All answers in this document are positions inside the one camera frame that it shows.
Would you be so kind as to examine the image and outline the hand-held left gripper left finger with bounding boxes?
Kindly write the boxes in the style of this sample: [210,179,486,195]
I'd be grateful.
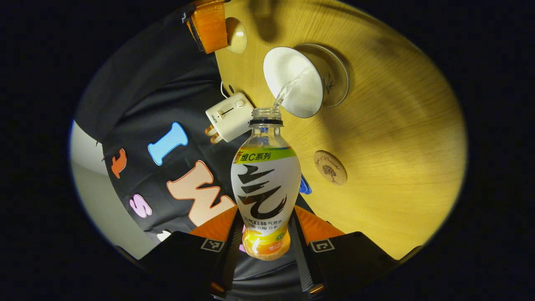
[138,205,245,299]

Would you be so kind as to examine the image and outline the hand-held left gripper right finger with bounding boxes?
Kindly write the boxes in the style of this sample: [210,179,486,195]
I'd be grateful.
[289,205,400,299]

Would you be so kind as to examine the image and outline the cream teacup lid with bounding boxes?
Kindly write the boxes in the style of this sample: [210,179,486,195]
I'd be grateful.
[226,17,248,54]

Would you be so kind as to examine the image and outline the white labelled water bottle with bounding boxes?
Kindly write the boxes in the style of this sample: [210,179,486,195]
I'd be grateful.
[231,107,302,261]

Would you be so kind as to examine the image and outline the cream ceramic teacup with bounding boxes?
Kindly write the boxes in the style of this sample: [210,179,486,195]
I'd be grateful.
[263,44,324,119]

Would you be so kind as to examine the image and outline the round wooden coaster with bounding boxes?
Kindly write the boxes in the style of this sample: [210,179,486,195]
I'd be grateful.
[314,150,348,186]

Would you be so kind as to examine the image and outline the black backdrop cloth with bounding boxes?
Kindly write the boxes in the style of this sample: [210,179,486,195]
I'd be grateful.
[74,6,314,299]

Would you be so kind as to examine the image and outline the white toaster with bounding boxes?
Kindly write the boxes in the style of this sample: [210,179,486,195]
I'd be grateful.
[205,92,255,143]

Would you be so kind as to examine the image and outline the cream ceramic saucer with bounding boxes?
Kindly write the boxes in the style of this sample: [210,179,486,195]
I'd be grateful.
[307,43,349,108]

